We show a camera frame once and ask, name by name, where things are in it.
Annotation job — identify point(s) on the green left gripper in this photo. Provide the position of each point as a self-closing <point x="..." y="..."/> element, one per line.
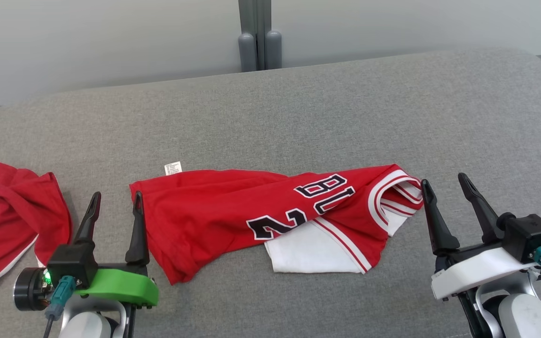
<point x="120" y="286"/>

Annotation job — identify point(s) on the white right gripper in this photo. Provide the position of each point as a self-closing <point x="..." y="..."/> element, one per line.
<point x="477" y="270"/>

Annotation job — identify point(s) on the red basketball jersey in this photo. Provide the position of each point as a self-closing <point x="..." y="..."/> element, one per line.
<point x="195" y="216"/>

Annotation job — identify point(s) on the red shorts white trim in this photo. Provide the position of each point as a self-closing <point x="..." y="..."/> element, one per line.
<point x="7" y="211"/>

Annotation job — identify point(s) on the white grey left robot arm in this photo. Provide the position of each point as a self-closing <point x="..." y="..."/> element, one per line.
<point x="87" y="326"/>

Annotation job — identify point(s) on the black round left wrist motor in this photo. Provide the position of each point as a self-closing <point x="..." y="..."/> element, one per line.
<point x="28" y="288"/>

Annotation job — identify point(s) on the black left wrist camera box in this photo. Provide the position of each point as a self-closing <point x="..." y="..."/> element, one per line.
<point x="73" y="263"/>

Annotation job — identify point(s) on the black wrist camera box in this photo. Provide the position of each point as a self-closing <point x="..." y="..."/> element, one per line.
<point x="73" y="263"/>
<point x="529" y="234"/>

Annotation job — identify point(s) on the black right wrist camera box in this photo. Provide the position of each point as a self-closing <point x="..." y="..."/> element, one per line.
<point x="529" y="234"/>

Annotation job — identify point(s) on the grey upright partition post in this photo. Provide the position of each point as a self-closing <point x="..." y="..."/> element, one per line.
<point x="259" y="42"/>

